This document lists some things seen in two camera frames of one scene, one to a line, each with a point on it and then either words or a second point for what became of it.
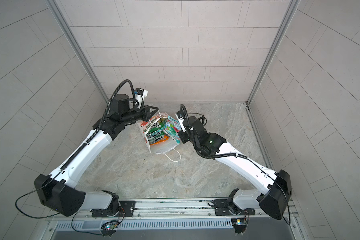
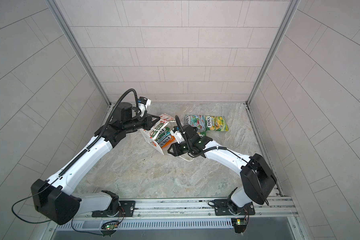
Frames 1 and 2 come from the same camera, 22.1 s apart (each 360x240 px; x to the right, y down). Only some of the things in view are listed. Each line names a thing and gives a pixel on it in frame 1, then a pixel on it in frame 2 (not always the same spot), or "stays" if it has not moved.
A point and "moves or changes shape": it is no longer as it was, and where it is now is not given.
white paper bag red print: x=145 y=125 moves or changes shape
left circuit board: x=110 y=225 stays
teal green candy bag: x=154 y=132 -> x=168 y=134
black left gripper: x=150 y=112 -> x=148 y=122
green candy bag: x=154 y=136 -> x=165 y=131
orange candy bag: x=166 y=138 -> x=167 y=141
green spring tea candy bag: x=159 y=124 stays
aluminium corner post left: x=80 y=48 stays
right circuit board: x=239 y=224 stays
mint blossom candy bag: x=172 y=127 moves or changes shape
